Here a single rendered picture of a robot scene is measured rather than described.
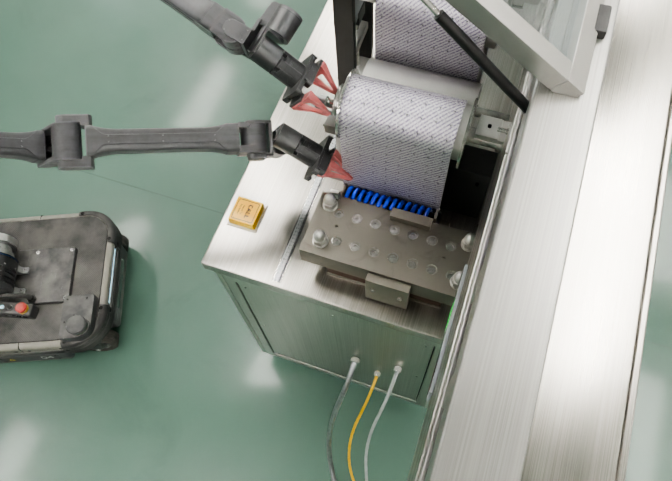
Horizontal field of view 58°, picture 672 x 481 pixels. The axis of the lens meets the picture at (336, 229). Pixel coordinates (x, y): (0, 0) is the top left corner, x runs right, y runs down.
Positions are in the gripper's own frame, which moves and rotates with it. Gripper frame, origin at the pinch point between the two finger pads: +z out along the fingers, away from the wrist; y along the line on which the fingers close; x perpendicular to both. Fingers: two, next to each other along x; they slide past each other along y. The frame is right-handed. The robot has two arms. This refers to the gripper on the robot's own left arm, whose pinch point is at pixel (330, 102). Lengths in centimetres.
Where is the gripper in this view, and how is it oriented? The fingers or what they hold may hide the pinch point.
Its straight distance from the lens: 134.0
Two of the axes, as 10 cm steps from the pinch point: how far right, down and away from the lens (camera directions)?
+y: -3.2, 8.5, -4.1
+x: 5.6, -1.7, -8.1
